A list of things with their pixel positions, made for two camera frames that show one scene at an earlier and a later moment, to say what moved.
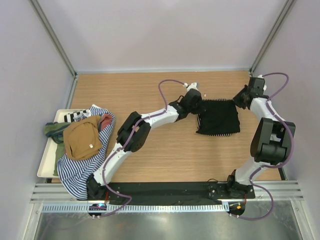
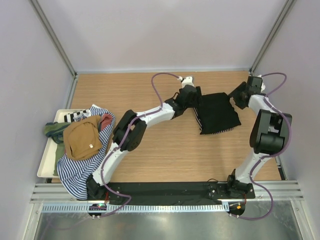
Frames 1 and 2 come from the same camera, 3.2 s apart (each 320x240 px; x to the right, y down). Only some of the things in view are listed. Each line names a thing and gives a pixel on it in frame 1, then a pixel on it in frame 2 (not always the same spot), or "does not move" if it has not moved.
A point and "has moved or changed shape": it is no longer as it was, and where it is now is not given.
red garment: x=106 y=120 does not move
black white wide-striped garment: x=73 y=117 does not move
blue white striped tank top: x=74 y=173 does not move
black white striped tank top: x=199 y=120 has moved or changed shape
